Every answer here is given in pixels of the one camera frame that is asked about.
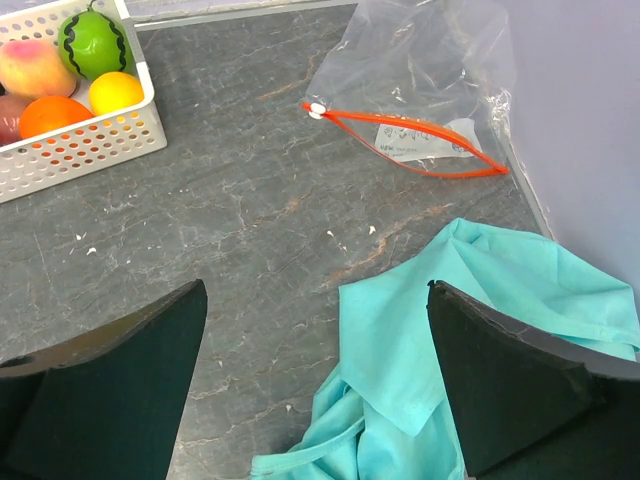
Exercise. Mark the white perforated plastic basket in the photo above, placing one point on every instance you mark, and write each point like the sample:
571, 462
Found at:
71, 152

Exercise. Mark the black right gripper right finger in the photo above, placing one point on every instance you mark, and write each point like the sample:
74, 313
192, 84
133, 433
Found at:
527, 404

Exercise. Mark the green toy watermelon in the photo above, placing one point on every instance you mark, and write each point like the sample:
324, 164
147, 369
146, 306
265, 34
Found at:
91, 43

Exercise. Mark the teal cloth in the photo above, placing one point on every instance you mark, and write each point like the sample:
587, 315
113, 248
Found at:
383, 413

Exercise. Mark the red toy apple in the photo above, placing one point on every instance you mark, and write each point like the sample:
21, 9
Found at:
11, 109

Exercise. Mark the yellow toy lemon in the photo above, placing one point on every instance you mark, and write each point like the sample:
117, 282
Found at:
114, 91

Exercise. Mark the toy peach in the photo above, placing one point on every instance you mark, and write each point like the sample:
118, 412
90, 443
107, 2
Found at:
32, 68

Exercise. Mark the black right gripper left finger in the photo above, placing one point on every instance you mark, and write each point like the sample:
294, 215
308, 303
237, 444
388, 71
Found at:
106, 404

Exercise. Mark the toy orange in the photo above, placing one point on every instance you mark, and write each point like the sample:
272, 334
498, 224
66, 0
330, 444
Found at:
51, 113

